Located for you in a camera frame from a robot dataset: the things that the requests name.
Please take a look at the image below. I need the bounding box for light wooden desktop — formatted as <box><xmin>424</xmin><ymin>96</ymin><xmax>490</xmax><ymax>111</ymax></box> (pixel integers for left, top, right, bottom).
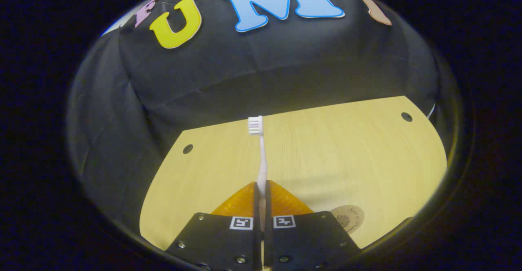
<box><xmin>139</xmin><ymin>96</ymin><xmax>448</xmax><ymax>251</ymax></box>

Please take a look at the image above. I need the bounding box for white toothbrush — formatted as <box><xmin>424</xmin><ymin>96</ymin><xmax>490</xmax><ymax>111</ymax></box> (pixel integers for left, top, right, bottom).
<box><xmin>248</xmin><ymin>116</ymin><xmax>270</xmax><ymax>222</ymax></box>

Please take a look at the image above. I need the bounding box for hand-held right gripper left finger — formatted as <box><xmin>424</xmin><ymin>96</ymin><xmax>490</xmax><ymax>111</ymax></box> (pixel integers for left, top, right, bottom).
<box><xmin>165</xmin><ymin>181</ymin><xmax>261</xmax><ymax>271</ymax></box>

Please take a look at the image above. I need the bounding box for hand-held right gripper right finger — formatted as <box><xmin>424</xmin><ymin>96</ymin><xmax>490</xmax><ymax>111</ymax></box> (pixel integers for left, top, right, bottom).
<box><xmin>264</xmin><ymin>179</ymin><xmax>361</xmax><ymax>271</ymax></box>

